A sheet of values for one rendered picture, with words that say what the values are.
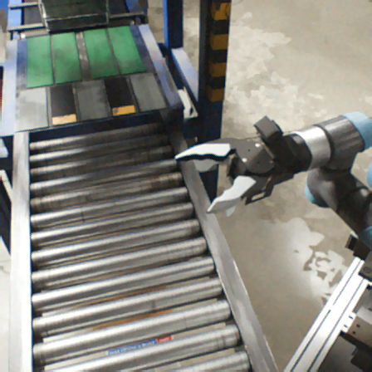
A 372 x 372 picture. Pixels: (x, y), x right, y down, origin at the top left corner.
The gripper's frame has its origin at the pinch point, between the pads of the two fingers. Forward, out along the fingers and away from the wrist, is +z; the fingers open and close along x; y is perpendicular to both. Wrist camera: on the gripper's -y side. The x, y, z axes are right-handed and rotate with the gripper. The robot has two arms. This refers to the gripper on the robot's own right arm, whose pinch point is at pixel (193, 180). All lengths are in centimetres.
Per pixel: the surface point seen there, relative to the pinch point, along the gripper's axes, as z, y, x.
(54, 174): 17, 53, 55
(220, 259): -13.2, 44.7, 4.9
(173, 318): 4.3, 43.4, -4.6
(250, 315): -11.8, 42.5, -11.7
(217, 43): -43, 28, 66
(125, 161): -5, 52, 51
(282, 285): -62, 127, 16
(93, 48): -17, 61, 124
